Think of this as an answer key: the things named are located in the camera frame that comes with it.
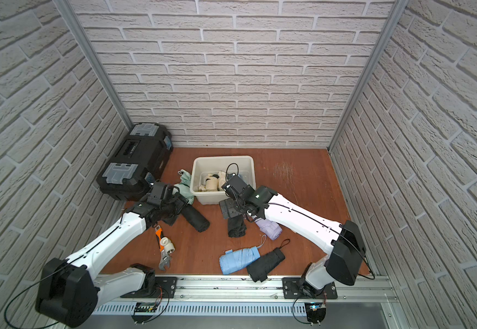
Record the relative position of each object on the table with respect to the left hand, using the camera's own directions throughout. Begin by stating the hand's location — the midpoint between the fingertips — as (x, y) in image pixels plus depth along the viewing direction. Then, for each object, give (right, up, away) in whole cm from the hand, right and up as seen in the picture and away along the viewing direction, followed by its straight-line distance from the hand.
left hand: (188, 201), depth 85 cm
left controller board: (-12, -37, -12) cm, 41 cm away
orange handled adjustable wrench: (-8, -22, -4) cm, 24 cm away
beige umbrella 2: (+11, +7, +15) cm, 20 cm away
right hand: (+21, 0, -7) cm, 22 cm away
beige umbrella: (+8, +6, +15) cm, 18 cm away
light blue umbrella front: (+20, -22, -8) cm, 31 cm away
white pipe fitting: (-6, -18, -4) cm, 20 cm away
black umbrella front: (+29, -25, -9) cm, 39 cm away
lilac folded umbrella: (+36, -12, 0) cm, 38 cm away
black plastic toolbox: (-24, +17, +5) cm, 30 cm away
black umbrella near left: (+2, -8, +4) cm, 9 cm away
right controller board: (+49, -36, -15) cm, 63 cm away
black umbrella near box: (+21, -10, -2) cm, 23 cm away
